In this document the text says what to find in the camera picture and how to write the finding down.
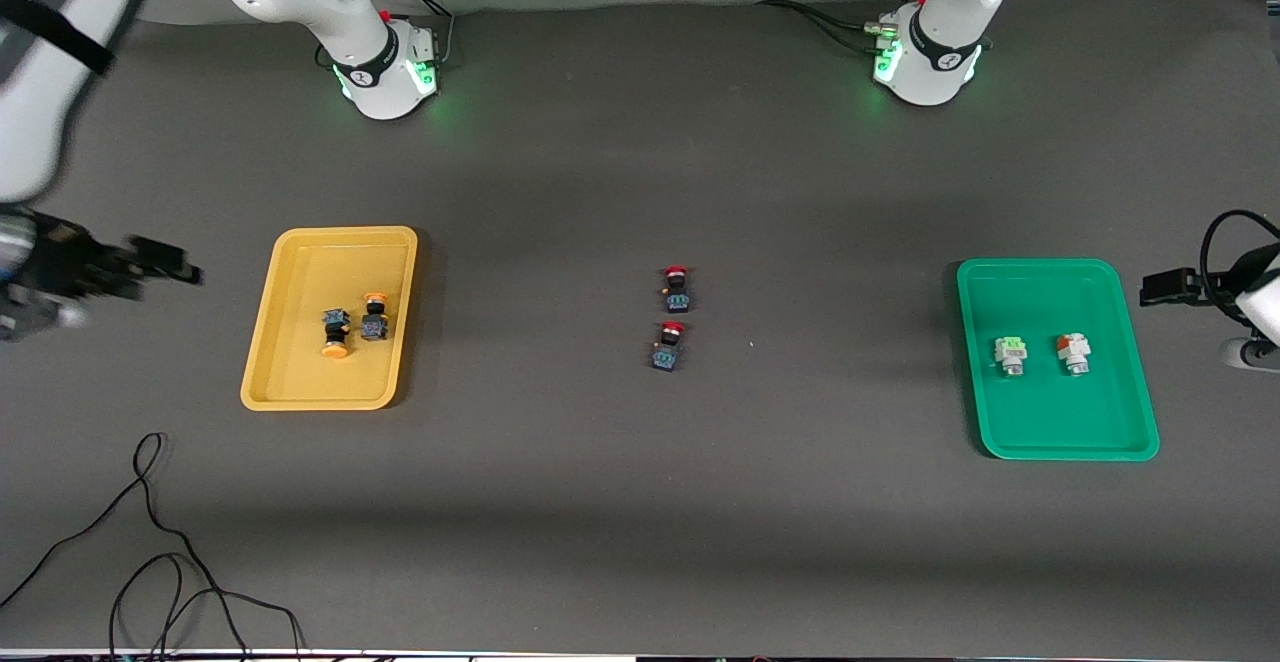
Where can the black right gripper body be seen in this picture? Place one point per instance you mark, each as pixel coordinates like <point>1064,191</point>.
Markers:
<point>62,267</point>

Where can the white button with red block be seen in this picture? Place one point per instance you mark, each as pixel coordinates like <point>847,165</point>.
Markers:
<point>1073,354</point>

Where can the white button with green block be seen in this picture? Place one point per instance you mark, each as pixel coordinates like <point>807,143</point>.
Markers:
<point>1012,354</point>

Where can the yellow push button green block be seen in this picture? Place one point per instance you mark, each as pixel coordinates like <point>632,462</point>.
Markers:
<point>335,322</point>

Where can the yellow push button red block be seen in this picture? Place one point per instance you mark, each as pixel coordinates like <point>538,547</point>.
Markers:
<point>375,327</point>

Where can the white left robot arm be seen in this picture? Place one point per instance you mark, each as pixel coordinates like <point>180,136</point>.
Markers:
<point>940,32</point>

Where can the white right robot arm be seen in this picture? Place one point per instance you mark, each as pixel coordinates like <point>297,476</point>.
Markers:
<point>40,122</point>

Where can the yellow plastic tray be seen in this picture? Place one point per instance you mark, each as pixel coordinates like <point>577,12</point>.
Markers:
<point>300,342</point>

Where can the green plastic tray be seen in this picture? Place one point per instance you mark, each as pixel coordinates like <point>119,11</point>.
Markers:
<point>1060,412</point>

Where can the grey base connector box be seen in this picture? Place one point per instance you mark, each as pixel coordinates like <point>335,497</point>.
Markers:
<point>424,44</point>

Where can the red push button blue block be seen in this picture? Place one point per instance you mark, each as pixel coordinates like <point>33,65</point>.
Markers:
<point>668,350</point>
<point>677,292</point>

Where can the dark grey table mat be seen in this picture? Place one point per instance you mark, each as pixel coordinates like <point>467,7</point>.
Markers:
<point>640,502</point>

